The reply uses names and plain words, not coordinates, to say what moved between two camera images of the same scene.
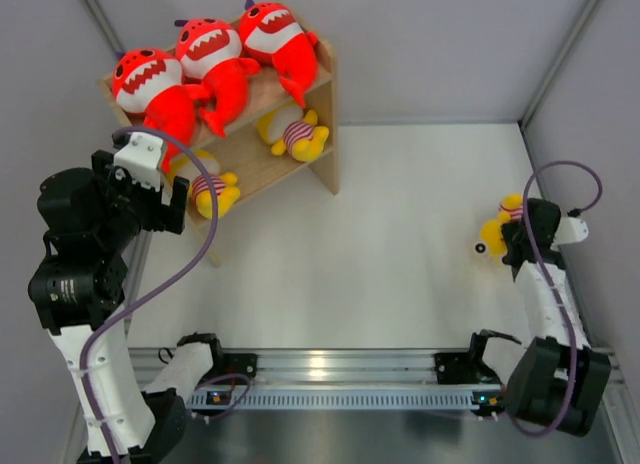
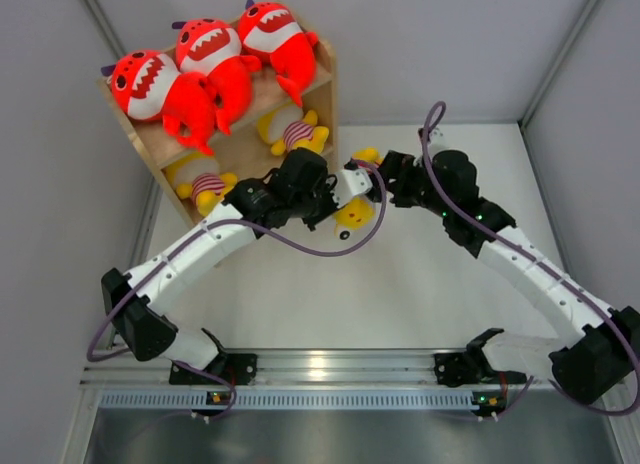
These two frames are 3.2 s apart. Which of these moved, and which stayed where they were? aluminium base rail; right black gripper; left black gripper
Moved: left black gripper; right black gripper
Stayed: aluminium base rail
